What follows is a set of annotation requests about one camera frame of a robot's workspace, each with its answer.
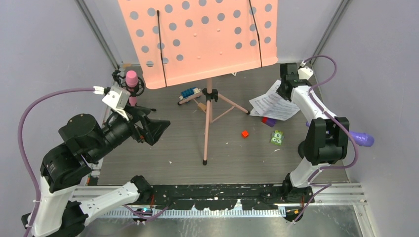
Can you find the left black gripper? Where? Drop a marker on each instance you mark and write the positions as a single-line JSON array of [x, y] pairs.
[[154, 128]]

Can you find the pink music stand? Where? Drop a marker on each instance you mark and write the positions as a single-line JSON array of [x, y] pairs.
[[181, 41]]

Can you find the sheet music page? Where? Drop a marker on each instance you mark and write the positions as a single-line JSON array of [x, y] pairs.
[[277, 116], [271, 101]]

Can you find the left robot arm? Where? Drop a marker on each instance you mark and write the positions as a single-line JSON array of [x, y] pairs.
[[85, 142]]

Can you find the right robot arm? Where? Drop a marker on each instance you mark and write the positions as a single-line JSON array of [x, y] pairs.
[[326, 141]]

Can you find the pink microphone on tripod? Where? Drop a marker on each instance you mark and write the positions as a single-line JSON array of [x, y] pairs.
[[132, 83]]

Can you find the blue white toy car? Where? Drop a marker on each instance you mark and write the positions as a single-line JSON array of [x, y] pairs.
[[189, 92]]

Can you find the small red cube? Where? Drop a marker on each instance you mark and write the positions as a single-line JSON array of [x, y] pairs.
[[245, 134]]

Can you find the red purple brick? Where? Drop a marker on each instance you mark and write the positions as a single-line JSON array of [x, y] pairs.
[[269, 121]]

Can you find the green owl number tile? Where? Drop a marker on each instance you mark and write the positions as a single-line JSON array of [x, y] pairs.
[[277, 138]]

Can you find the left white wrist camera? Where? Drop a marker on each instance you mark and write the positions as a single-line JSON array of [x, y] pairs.
[[115, 97]]

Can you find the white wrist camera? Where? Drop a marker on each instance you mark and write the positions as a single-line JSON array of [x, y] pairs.
[[115, 97], [304, 71]]

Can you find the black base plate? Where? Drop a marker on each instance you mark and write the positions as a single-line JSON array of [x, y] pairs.
[[224, 197]]

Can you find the slotted cable duct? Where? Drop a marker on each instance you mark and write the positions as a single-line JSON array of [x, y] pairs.
[[206, 213]]

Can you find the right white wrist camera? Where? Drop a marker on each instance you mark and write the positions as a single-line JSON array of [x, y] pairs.
[[304, 71]]

